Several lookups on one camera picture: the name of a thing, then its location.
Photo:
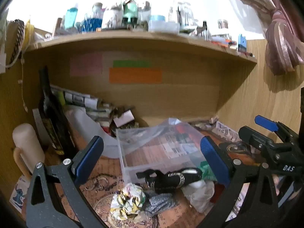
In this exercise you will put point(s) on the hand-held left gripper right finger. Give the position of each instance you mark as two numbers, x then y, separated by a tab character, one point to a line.
213	161

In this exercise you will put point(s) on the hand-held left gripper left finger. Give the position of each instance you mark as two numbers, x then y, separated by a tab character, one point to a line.
91	152

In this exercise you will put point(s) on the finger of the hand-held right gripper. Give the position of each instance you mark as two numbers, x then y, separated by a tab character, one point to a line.
251	135
266	123

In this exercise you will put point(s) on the white fabric scrunchie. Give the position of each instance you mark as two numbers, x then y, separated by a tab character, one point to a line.
199	194

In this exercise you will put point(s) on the black beaded hair scrunchie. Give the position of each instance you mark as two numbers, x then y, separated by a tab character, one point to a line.
171	178

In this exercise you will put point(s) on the clear plastic storage box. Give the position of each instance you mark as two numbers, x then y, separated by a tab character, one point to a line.
142	154

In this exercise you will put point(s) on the floral yellow white scrunchie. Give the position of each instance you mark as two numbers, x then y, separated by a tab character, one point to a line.
128	201

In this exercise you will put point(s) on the grey knitted scrunchie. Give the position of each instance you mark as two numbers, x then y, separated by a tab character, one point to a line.
161	201

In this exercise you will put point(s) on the green packet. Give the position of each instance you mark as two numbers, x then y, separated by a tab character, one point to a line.
207	171

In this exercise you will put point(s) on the white plastic bag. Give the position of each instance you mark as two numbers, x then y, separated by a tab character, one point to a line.
92	133

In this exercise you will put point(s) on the clear plastic bag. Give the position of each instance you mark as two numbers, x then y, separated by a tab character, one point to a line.
175	135

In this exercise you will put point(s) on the small pink card box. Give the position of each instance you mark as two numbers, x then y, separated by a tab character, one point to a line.
124	119

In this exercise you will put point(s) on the dark glass bottle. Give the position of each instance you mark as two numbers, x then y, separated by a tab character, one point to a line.
53	123

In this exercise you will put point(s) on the stack of folded newspapers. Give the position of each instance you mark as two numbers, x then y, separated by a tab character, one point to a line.
83	101

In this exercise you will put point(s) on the blue small box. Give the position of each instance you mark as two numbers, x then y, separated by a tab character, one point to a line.
242	43

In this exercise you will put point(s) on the blue cartoon sticker card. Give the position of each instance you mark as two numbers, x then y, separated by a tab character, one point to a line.
18	194

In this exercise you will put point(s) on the pink striped curtain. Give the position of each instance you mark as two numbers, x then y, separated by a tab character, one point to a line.
282	40

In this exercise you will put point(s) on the pink sticky note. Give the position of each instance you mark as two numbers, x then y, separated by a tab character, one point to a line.
86	64

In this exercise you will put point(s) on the orange sticky note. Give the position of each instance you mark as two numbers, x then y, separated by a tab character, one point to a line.
135	75

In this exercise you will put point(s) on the green sticky note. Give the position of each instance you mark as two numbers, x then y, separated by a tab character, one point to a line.
131	63

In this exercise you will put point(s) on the wooden shelf board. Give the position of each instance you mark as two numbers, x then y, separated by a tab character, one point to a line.
142	41

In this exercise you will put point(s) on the blue glass jar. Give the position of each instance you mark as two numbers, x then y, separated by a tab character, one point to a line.
92	21

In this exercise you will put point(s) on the woven patterned bag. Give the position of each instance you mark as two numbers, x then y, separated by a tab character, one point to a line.
17	42

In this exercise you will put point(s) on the clear glass bottles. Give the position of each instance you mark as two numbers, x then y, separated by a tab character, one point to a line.
182	14

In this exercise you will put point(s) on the teal plastic bottle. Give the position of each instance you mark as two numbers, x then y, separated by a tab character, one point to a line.
71	16

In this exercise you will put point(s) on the white plastic box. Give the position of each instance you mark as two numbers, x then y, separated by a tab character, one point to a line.
163	26

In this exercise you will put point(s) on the white bottle with dark cap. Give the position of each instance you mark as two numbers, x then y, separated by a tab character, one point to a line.
114	11

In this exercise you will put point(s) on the green pump bottle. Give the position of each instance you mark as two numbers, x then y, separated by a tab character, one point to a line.
130	10

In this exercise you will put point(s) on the light blue round jar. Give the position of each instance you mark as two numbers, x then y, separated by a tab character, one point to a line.
158	18

